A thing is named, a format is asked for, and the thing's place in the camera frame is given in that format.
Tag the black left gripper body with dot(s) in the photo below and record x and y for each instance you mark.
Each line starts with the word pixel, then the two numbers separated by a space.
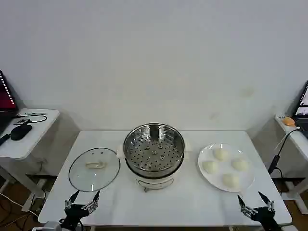
pixel 73 213

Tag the thin green pen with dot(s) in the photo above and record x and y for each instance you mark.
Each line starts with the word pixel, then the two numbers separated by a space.
pixel 36 113

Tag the black computer mouse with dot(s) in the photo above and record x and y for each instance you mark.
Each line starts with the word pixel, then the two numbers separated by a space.
pixel 21 132

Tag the perforated steel steamer basket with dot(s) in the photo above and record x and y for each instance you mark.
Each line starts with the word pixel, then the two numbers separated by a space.
pixel 144 158

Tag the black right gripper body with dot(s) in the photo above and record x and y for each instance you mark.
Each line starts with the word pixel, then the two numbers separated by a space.
pixel 264 216

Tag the white round plate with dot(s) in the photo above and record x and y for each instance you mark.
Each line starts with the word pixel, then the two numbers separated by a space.
pixel 213 179

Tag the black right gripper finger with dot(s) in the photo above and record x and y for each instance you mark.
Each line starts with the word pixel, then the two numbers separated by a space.
pixel 245 209
pixel 269 204

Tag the small black adapter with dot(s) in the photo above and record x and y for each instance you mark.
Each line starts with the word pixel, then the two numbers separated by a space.
pixel 22 122

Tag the black stick-shaped device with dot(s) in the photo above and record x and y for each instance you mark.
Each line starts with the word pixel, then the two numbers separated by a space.
pixel 4 140

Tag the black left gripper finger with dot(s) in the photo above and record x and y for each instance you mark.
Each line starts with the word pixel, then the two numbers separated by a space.
pixel 93 204
pixel 69 202

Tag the white electric cooking pot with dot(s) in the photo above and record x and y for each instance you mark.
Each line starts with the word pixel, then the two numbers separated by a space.
pixel 154 181

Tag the white steamed bun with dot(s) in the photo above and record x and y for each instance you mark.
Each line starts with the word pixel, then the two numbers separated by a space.
pixel 230 180
pixel 210 166
pixel 221 154
pixel 239 165

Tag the white side table with mouse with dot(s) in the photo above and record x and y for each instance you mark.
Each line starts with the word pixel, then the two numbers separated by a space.
pixel 29 144

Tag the black laptop with white screen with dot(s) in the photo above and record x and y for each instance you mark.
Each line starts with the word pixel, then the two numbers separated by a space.
pixel 303 108

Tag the small orange object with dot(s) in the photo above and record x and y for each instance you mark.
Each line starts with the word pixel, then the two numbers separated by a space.
pixel 288 121

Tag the black laptop with red screen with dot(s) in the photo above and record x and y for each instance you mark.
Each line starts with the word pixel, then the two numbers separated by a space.
pixel 6 101

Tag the round glass lid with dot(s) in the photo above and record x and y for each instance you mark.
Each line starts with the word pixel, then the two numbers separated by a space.
pixel 79 175

